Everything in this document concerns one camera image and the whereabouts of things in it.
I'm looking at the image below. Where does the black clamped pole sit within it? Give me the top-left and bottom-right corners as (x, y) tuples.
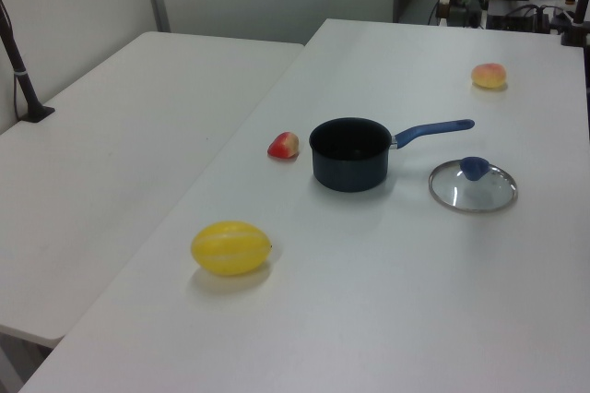
(559, 0), (590, 48)

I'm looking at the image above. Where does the yellow striped melon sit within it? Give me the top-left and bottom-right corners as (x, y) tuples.
(191, 220), (273, 278)

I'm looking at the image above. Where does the dark pot with blue handle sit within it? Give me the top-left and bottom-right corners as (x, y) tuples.
(308, 117), (476, 194)

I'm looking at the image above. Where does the black electronics box with cables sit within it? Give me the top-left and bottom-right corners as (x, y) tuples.
(485, 3), (557, 33)

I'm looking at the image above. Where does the orange yellow peach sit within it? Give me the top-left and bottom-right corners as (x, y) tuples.
(470, 63), (509, 90)

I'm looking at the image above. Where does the glass lid with blue knob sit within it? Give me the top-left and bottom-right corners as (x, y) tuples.
(428, 156), (519, 215)

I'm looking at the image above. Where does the black pole with white band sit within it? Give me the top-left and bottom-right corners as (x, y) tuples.
(0, 0), (56, 124)

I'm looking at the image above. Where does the red apple piece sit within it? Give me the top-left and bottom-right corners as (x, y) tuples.
(266, 131), (301, 161)

